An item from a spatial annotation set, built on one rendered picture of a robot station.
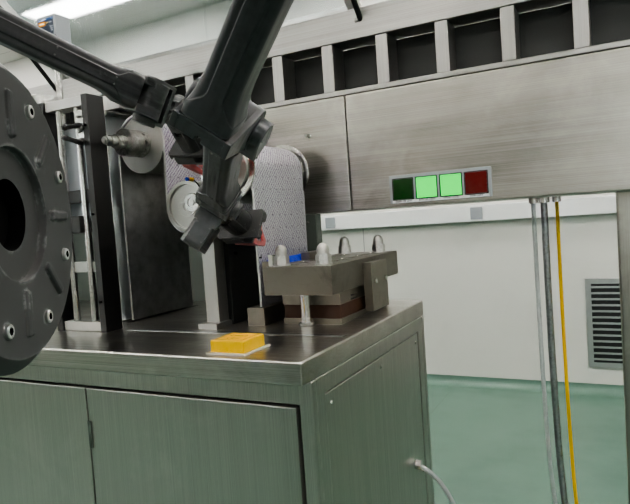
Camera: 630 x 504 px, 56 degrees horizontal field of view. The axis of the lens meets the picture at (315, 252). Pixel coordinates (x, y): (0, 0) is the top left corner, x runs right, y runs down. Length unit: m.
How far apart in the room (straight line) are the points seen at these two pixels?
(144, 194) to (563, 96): 1.04
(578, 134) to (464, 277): 2.53
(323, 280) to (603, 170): 0.65
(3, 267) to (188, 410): 0.88
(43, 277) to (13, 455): 1.25
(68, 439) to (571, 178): 1.22
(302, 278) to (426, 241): 2.75
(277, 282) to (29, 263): 0.96
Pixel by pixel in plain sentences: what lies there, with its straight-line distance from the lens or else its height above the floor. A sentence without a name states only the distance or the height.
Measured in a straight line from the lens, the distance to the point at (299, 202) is 1.49.
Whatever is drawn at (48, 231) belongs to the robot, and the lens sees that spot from 0.32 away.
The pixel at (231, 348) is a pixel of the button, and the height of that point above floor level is 0.91.
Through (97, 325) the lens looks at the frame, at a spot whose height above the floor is 0.91.
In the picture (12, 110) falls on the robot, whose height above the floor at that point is 1.18.
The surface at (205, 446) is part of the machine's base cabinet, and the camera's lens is 1.14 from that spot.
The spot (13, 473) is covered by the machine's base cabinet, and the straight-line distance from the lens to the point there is 1.57.
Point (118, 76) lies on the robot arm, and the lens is 1.11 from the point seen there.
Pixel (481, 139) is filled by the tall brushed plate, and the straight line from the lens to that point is 1.46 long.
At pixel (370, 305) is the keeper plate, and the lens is 1.34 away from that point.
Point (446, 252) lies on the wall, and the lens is 3.89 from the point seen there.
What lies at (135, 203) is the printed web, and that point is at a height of 1.20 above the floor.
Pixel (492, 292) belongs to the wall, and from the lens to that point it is 3.86.
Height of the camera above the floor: 1.12
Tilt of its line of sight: 3 degrees down
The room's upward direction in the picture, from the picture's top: 4 degrees counter-clockwise
